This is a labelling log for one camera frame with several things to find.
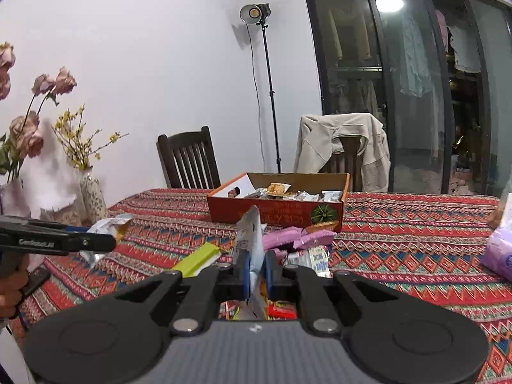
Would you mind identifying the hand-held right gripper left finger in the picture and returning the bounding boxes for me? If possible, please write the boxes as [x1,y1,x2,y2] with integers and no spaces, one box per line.
[114,250,252,336]

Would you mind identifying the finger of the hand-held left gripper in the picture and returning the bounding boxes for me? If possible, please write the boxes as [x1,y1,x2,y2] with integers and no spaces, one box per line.
[66,232,118,255]
[40,220,91,234]

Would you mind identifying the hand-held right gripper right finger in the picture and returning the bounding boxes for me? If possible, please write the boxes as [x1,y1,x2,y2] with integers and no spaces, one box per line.
[265,250,401,336]

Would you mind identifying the silver orange snack packet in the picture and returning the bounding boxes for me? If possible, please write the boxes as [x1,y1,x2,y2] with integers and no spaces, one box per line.
[79,213,134,270]

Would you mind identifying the red snack packet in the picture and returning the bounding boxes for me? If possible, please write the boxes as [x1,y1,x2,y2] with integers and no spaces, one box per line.
[267,303,298,321]

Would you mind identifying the pink snack packet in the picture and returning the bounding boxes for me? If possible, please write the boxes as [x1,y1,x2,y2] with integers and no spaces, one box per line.
[293,230,338,251]
[262,226,307,251]

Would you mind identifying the white blue snack packet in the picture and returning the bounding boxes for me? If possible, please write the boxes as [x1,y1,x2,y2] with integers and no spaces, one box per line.
[233,205,268,321]
[306,245,333,279]

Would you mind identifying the green snack packet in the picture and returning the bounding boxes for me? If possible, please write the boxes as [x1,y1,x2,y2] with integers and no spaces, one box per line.
[171,243,222,278]

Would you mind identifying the orange cardboard box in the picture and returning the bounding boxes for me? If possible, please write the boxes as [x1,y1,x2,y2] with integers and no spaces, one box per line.
[206,172,351,234]

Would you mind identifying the tan snack packet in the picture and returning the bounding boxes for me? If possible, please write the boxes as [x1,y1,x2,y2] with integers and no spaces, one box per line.
[306,220,340,235]

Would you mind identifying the orange cracker packet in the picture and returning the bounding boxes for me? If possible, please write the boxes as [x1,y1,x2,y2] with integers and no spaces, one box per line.
[264,183,293,200]

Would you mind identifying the person's left hand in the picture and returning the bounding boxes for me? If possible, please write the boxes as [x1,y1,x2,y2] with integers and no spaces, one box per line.
[0,254,30,321]

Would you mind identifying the clear glass jar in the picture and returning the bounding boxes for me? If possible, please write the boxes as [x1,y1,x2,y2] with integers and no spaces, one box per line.
[40,204,83,227]

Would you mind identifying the small floral vase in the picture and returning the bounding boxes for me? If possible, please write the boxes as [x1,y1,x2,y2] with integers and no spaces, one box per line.
[79,167,108,223]

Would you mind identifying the large pink ceramic vase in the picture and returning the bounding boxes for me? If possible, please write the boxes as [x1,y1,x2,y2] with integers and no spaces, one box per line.
[0,178,33,221]

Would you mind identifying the yellow flower sprigs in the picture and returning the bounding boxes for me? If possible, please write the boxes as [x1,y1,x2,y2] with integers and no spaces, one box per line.
[52,105,130,171]

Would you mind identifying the dried pink roses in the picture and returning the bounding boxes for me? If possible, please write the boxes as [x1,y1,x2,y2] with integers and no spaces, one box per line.
[0,42,78,181]

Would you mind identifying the dark wooden chair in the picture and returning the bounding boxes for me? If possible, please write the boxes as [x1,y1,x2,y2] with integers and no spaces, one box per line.
[156,126,222,190]
[320,136,365,193]

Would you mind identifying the beige jacket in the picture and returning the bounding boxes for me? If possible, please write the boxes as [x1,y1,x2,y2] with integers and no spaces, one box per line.
[294,113,391,194]

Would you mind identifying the purple tissue pack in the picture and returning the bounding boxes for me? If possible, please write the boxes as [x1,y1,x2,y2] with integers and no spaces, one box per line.
[479,192,512,283]

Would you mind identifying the tan cloth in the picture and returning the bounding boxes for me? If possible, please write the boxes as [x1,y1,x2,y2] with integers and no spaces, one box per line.
[488,198,506,225]

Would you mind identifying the studio light on stand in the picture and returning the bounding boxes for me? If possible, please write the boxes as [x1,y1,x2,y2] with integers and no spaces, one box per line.
[239,3,283,174]

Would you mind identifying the hanging pale blue garment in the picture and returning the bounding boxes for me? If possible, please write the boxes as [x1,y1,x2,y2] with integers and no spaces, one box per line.
[400,12,435,98]

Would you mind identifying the black framed sliding glass door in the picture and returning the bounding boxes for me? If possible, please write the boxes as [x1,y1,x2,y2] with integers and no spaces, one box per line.
[300,0,512,196]

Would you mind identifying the hanging white garment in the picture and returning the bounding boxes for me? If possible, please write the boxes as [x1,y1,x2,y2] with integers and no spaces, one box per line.
[448,26,481,74]

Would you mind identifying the hanging pink garment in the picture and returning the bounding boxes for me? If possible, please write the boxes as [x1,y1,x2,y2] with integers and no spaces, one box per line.
[435,10,449,53]

